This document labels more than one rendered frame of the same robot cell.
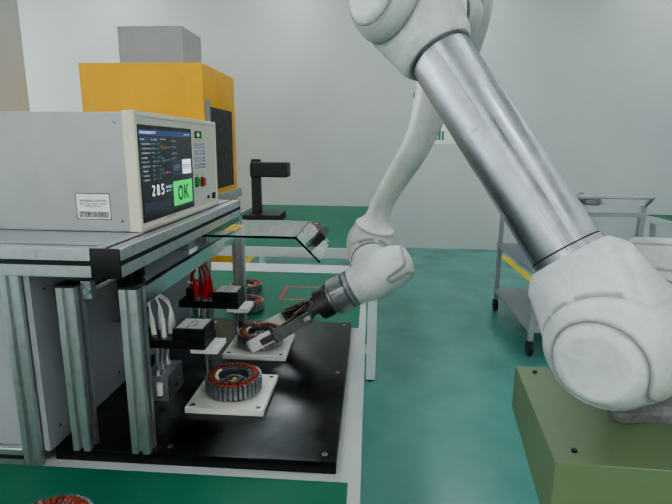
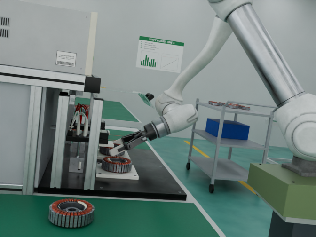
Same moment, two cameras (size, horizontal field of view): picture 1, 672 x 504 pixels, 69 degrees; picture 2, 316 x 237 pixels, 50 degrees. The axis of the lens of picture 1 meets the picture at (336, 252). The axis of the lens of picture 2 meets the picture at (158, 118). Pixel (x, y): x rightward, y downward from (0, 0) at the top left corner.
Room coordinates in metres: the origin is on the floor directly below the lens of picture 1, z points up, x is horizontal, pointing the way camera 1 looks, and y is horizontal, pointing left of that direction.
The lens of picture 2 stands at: (-0.29, 0.42, 1.14)
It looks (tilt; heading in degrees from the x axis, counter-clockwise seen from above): 7 degrees down; 344
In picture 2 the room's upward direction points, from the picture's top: 7 degrees clockwise
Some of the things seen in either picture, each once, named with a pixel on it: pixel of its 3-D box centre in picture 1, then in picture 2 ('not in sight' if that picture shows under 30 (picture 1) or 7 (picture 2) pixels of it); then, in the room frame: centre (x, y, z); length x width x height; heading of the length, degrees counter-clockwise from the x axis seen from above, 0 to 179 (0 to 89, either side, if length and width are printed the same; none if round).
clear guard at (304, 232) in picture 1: (260, 238); (115, 95); (1.22, 0.19, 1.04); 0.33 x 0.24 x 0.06; 86
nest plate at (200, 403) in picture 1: (234, 392); (115, 170); (0.91, 0.20, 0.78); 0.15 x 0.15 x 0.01; 86
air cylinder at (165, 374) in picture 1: (164, 379); (76, 162); (0.92, 0.35, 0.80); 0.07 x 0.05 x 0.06; 176
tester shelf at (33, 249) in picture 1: (99, 225); (38, 74); (1.06, 0.51, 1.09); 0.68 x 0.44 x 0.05; 176
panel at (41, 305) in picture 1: (134, 302); (52, 121); (1.05, 0.45, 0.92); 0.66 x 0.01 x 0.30; 176
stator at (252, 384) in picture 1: (234, 381); (116, 164); (0.91, 0.20, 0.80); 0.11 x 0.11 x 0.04
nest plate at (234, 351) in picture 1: (260, 345); (111, 154); (1.16, 0.19, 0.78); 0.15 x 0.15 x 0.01; 86
